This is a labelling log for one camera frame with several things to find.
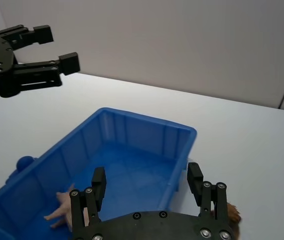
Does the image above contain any blue plastic bin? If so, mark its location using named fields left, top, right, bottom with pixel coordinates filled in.
left=0, top=107, right=198, bottom=240

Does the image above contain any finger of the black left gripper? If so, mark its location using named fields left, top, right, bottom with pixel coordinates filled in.
left=0, top=24, right=55, bottom=50
left=13, top=51, right=81, bottom=95

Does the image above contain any pink soft toy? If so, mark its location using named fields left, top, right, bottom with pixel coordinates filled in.
left=43, top=183, right=92, bottom=230

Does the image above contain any brown furry toy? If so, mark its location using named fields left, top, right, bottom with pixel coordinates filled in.
left=210, top=201, right=243, bottom=240

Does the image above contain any blue rounded plastic toy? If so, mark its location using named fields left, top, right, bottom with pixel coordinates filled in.
left=5, top=155, right=39, bottom=186

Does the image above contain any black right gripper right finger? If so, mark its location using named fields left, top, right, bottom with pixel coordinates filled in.
left=187, top=162, right=229, bottom=222

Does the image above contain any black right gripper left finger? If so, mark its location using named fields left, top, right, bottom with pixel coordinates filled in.
left=69, top=166, right=107, bottom=236

